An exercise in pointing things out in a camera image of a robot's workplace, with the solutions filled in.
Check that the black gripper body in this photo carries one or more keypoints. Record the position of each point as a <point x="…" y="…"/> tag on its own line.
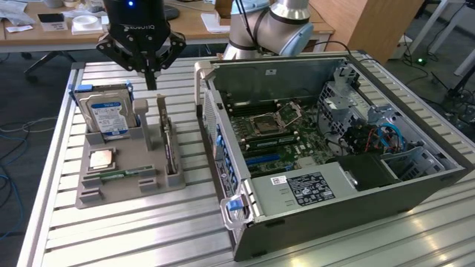
<point x="138" y="27"/>

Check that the graphics card with black fan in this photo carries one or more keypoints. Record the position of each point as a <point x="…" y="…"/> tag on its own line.
<point x="167" y="139"/>

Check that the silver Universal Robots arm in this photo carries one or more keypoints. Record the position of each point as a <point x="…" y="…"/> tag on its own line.
<point x="286" y="16"/>

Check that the black round lamp base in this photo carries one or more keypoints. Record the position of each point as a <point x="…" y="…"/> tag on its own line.
<point x="174" y="12"/>

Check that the flat white box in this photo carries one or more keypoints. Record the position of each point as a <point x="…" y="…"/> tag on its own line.
<point x="87" y="32"/>

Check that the dark grey packet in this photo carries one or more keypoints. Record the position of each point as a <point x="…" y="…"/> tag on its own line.
<point x="93" y="7"/>

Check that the white tape roll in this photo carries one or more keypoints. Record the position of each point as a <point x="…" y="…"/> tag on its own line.
<point x="86" y="25"/>

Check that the white paper stack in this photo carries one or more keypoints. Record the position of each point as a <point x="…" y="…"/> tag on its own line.
<point x="214" y="25"/>

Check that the hard disk with blue rails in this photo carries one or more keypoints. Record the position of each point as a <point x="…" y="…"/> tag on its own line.
<point x="107" y="111"/>

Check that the brown cardboard box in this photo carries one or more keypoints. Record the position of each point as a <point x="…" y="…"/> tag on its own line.
<point x="223" y="8"/>

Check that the wooden desk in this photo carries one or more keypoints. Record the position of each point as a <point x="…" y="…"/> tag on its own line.
<point x="45" y="39"/>

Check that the black office chair base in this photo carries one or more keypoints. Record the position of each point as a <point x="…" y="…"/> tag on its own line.
<point x="37" y="65"/>

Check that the black and white card box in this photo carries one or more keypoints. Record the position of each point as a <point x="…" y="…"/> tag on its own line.
<point x="53" y="18"/>

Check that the grey cup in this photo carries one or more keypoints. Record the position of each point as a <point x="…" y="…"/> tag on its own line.
<point x="54" y="3"/>

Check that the red and white card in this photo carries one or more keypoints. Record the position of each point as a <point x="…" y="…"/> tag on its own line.
<point x="19" y="29"/>

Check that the clear plastic bag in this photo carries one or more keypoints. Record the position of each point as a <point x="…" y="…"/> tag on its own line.
<point x="15" y="15"/>

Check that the CPU socket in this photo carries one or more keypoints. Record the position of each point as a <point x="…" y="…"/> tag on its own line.
<point x="265" y="126"/>

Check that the silver CPU chip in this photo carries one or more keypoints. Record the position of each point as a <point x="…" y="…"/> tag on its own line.
<point x="102" y="159"/>

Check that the metal socket cover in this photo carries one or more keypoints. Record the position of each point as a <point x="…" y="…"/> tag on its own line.
<point x="293" y="112"/>

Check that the long expansion slot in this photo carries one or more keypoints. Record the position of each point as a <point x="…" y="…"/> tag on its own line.
<point x="263" y="160"/>

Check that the perforated metal disk bay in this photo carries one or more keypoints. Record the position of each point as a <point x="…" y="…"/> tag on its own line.
<point x="334" y="111"/>

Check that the green motherboard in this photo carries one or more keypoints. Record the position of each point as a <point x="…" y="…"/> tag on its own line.
<point x="297" y="151"/>

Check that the grey parts rack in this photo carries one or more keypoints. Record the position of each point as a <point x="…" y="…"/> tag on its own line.
<point x="122" y="194"/>

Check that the grey power supply unit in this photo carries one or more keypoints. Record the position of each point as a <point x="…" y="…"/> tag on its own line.
<point x="267" y="194"/>

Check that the blue case release latch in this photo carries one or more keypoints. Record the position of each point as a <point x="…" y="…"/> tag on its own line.
<point x="234" y="210"/>

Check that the white box with red dot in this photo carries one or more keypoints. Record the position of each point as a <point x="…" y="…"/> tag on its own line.
<point x="402" y="51"/>

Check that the wooden cabinet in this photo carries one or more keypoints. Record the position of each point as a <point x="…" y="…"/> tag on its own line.
<point x="401" y="27"/>

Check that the black box with green light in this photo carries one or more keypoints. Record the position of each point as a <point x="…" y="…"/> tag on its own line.
<point x="421" y="62"/>

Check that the black plastic air shroud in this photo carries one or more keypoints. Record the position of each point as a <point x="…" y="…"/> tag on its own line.
<point x="368" y="172"/>

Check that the open grey PC case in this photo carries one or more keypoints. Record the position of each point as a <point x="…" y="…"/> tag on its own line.
<point x="334" y="228"/>

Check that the silver slanted disk bay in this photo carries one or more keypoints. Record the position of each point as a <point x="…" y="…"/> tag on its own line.
<point x="420" y="161"/>

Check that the white table frame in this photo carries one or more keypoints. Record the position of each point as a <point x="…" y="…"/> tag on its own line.
<point x="466" y="64"/>

